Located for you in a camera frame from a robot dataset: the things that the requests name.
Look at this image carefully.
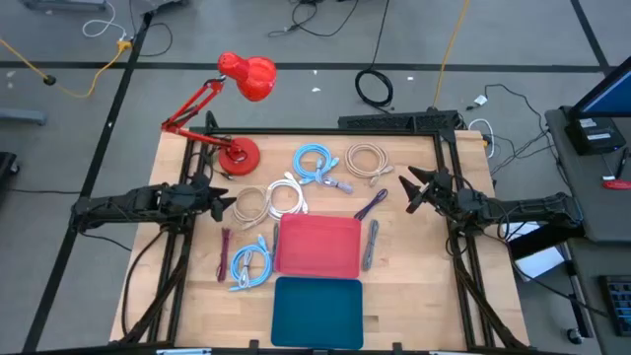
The black floor object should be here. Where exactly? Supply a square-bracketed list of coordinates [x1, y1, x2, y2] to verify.
[0, 151, 20, 191]

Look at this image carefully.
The long gray short cable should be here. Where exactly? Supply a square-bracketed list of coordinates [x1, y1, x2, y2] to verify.
[362, 219, 381, 272]

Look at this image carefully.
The black aluminium table frame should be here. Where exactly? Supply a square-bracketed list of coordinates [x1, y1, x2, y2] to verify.
[108, 110, 532, 355]

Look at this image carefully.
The computer monitor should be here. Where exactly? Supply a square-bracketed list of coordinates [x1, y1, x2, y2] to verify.
[570, 56, 631, 119]

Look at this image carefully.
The white looped cable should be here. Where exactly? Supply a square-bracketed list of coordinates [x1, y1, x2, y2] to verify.
[467, 117, 496, 160]

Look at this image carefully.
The black pen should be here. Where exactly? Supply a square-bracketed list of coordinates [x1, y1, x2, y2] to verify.
[614, 146, 630, 179]

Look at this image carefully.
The black coiled floor cable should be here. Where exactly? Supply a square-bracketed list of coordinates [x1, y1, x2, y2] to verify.
[354, 0, 395, 108]

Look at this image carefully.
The red plastic tray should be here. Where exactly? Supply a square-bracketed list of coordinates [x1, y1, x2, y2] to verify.
[273, 212, 363, 280]

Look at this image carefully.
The purple short cable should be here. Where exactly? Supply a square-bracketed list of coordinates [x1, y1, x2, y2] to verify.
[353, 187, 389, 222]

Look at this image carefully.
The black adapter cable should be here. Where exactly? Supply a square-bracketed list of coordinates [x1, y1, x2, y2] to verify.
[465, 82, 558, 177]

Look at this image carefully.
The black perforated bar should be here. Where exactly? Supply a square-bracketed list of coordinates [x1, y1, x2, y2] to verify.
[337, 109, 460, 133]

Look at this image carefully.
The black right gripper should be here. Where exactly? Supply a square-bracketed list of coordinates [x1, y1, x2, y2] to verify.
[397, 165, 457, 211]

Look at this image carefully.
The orange floor cable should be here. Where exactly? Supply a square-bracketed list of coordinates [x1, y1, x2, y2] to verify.
[432, 0, 472, 110]

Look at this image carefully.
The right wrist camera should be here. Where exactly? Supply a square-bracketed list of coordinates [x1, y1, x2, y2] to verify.
[404, 189, 426, 215]

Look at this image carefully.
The gray furniture base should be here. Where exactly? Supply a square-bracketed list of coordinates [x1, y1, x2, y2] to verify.
[20, 0, 108, 12]

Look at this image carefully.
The black mini computer box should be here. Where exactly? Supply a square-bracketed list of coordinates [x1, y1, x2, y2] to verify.
[564, 116, 628, 157]

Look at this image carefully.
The black thin floor cable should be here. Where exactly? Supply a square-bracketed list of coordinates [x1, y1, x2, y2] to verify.
[267, 0, 361, 38]

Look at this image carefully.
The white paper sheet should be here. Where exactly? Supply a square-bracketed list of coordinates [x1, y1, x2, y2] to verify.
[505, 220, 566, 282]

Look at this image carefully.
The black keyboard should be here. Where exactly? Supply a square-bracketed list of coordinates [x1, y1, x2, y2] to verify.
[598, 274, 631, 338]

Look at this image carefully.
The teal plastic tray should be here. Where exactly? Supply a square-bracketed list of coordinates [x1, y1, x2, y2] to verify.
[270, 276, 365, 351]

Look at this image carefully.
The white coiled cable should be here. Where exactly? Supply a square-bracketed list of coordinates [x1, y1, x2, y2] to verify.
[265, 171, 310, 222]

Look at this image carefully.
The lavender short cable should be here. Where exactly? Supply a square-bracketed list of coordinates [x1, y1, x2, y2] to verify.
[319, 175, 355, 195]

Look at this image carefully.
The white floor cable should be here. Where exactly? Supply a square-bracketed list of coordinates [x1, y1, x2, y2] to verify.
[81, 0, 128, 40]

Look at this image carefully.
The blue coiled cable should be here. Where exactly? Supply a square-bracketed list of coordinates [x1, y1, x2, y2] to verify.
[228, 234, 274, 293]
[292, 143, 341, 186]

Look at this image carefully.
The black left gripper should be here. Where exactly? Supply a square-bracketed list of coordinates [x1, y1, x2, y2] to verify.
[158, 172, 238, 221]

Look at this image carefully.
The gray floor bar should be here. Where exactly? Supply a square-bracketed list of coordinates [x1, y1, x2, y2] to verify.
[0, 106, 48, 126]

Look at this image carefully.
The yellow floor cable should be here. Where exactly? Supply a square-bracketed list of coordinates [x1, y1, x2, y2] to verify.
[0, 37, 134, 99]

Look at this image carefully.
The red desk lamp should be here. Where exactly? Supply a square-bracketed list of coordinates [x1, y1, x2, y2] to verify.
[161, 50, 278, 178]

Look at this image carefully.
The maroon short cable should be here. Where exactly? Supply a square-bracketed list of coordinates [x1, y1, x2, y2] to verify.
[216, 227, 233, 284]

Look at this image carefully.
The beige cable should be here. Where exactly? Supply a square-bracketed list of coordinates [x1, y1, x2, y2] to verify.
[343, 142, 394, 187]
[231, 185, 271, 232]

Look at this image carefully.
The black desk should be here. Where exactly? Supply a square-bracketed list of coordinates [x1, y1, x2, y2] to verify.
[507, 106, 631, 355]

